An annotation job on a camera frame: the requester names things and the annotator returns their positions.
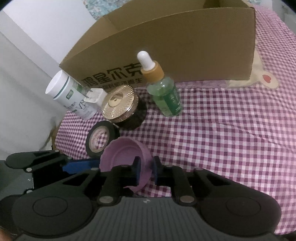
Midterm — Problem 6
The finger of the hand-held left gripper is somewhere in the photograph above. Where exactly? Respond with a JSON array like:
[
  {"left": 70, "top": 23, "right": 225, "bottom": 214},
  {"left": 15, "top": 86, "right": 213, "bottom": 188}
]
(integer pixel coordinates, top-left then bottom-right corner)
[{"left": 5, "top": 149, "right": 101, "bottom": 175}]

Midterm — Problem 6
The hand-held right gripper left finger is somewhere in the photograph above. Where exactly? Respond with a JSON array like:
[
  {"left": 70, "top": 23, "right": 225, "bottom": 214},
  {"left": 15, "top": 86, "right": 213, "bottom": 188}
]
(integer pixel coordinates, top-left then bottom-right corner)
[{"left": 54, "top": 157, "right": 142, "bottom": 206}]

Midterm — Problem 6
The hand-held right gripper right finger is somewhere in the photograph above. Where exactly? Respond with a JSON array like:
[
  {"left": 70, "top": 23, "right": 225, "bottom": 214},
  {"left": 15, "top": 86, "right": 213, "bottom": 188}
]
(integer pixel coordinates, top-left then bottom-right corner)
[{"left": 153, "top": 157, "right": 234, "bottom": 206}]

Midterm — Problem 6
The purple plastic lid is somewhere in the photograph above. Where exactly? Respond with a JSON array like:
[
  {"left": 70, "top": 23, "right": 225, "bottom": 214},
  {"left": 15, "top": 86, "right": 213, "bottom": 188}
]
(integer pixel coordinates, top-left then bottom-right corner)
[{"left": 99, "top": 137, "right": 154, "bottom": 193}]

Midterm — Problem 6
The white charger plug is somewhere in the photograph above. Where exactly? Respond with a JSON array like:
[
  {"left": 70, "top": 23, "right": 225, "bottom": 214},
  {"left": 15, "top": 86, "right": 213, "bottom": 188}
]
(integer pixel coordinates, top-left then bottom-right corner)
[{"left": 83, "top": 87, "right": 108, "bottom": 109}]

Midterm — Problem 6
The black jar with gold lid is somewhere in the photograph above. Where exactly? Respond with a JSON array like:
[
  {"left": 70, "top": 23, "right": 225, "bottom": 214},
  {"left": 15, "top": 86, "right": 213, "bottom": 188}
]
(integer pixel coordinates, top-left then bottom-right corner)
[{"left": 102, "top": 85, "right": 147, "bottom": 130}]

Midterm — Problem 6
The brown cardboard box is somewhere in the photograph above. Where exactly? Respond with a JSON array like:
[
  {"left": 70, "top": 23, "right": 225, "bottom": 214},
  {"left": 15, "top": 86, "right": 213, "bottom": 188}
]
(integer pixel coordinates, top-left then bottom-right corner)
[{"left": 59, "top": 0, "right": 256, "bottom": 87}]

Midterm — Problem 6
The black tape roll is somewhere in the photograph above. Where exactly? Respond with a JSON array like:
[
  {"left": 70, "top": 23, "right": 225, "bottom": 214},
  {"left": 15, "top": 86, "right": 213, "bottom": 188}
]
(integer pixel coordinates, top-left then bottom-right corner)
[{"left": 85, "top": 121, "right": 121, "bottom": 159}]

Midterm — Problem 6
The white plastic pill bottle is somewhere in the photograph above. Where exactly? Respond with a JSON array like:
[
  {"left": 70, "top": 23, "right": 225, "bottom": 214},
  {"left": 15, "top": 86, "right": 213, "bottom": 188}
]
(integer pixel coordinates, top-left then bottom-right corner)
[{"left": 45, "top": 71, "right": 99, "bottom": 120}]

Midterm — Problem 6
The purple checkered tablecloth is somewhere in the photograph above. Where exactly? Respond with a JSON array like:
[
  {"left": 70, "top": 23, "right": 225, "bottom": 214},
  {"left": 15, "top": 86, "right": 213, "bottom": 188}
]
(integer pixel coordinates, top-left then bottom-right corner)
[{"left": 54, "top": 5, "right": 296, "bottom": 241}]

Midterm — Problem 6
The green dropper bottle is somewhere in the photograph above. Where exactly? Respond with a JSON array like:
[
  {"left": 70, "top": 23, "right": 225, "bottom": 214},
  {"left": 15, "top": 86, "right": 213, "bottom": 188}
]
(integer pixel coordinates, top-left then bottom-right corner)
[{"left": 137, "top": 51, "right": 184, "bottom": 117}]

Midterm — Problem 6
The floral light blue cloth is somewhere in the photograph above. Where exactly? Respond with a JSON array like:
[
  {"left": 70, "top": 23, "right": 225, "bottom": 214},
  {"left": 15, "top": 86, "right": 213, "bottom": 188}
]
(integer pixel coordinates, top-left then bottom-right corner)
[{"left": 83, "top": 0, "right": 130, "bottom": 17}]

